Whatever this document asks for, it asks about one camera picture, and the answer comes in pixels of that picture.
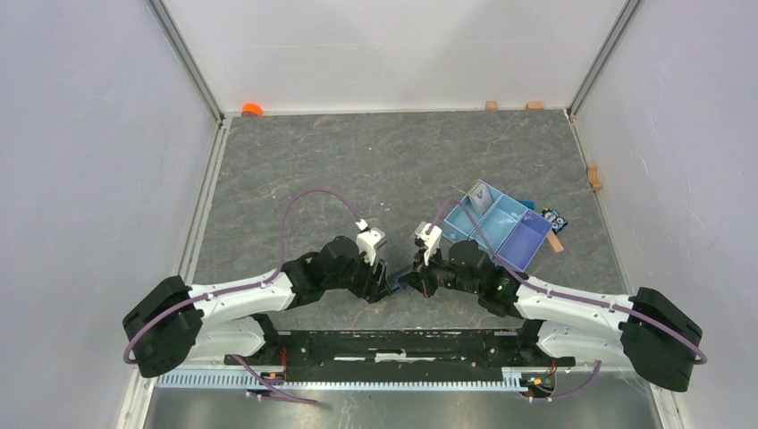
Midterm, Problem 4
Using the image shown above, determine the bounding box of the orange round cap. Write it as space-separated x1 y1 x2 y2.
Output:
240 103 263 117

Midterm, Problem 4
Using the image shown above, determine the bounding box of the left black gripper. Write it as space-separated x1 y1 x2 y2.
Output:
324 248 392 303

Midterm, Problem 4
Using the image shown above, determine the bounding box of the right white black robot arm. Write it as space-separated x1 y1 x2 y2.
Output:
399 240 708 392

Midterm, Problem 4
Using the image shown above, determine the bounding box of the curved wooden piece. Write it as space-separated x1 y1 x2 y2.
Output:
586 165 603 192

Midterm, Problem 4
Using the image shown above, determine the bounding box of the wooden stick block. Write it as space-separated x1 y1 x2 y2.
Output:
546 231 565 254

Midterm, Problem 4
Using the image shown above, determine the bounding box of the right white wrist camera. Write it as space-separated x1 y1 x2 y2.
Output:
414 222 442 266

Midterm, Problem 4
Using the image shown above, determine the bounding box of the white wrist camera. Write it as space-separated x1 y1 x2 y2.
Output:
414 222 442 266
356 228 386 266

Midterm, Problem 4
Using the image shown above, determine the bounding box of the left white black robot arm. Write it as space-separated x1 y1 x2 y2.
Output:
122 230 392 378

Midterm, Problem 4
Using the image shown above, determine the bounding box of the blue purple three-bin tray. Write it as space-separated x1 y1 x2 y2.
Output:
442 180 552 272

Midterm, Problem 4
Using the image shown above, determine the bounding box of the black owl pattern block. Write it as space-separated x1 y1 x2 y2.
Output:
541 207 569 234

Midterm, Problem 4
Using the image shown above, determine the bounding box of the grey credit card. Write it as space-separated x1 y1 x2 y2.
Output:
467 181 493 216

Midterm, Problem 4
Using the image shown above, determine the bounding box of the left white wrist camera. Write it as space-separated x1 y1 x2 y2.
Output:
356 228 386 266

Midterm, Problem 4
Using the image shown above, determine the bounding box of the blue card holder wallet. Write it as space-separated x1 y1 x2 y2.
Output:
387 270 408 292

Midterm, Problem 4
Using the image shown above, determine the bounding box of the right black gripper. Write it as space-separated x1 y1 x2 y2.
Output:
398 244 481 300

